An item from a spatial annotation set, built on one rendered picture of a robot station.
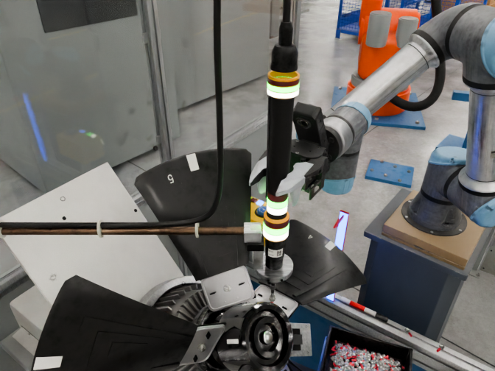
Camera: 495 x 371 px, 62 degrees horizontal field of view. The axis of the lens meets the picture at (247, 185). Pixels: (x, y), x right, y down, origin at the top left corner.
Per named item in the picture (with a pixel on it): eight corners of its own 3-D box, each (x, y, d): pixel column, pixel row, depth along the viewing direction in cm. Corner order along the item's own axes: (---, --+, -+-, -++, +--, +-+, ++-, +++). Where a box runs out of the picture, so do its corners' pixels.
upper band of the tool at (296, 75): (267, 100, 55) (268, 79, 54) (266, 88, 59) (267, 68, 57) (300, 100, 55) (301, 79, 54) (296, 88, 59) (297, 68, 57)
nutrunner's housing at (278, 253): (263, 285, 76) (271, 25, 50) (262, 270, 79) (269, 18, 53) (284, 285, 76) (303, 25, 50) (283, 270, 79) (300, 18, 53)
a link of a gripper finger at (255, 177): (250, 209, 66) (288, 186, 71) (251, 177, 62) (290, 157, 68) (236, 201, 67) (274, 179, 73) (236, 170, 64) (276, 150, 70)
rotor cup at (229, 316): (179, 354, 72) (222, 355, 63) (214, 285, 81) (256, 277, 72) (236, 394, 77) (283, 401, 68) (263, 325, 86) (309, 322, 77)
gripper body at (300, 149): (310, 202, 70) (339, 172, 78) (314, 159, 65) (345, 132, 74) (272, 188, 74) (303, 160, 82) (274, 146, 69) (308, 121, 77)
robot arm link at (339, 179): (337, 169, 99) (343, 128, 93) (359, 195, 90) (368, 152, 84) (306, 174, 98) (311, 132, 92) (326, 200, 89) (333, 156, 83)
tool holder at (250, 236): (244, 283, 73) (243, 241, 68) (244, 255, 79) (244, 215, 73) (295, 283, 73) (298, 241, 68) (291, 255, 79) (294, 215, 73)
